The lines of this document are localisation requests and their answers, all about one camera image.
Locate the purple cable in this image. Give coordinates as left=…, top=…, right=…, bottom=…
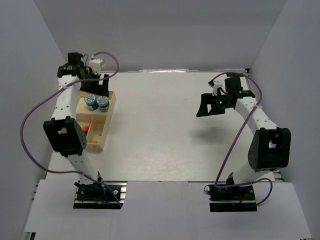
left=211, top=72, right=274, bottom=206
left=19, top=51, right=123, bottom=210

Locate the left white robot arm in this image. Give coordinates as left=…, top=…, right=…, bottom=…
left=43, top=52, right=106, bottom=200

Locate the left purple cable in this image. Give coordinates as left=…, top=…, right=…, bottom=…
left=19, top=51, right=123, bottom=210

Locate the blue slime jar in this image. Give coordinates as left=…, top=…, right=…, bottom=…
left=96, top=96, right=110, bottom=112
left=84, top=93, right=99, bottom=111

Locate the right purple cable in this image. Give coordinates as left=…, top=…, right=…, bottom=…
left=211, top=72, right=274, bottom=206

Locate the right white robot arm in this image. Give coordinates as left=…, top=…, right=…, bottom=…
left=196, top=73, right=292, bottom=200

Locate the wooden compartment tray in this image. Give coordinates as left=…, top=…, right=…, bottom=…
left=76, top=91, right=117, bottom=152

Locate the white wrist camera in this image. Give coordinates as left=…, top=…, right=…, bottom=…
left=208, top=80, right=223, bottom=96
left=88, top=58, right=105, bottom=75

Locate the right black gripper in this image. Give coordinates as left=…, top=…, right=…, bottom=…
left=196, top=92, right=232, bottom=117

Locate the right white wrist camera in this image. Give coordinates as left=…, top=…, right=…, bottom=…
left=208, top=80, right=223, bottom=96

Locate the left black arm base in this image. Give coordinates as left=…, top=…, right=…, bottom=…
left=73, top=182, right=127, bottom=210

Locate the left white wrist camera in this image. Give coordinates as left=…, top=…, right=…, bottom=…
left=88, top=58, right=105, bottom=75

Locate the grey white eraser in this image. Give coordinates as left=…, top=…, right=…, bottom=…
left=94, top=124, right=103, bottom=137

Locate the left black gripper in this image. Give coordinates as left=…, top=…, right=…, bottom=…
left=80, top=69, right=110, bottom=97

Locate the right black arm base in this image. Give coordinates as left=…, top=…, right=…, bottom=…
left=203, top=184, right=257, bottom=213

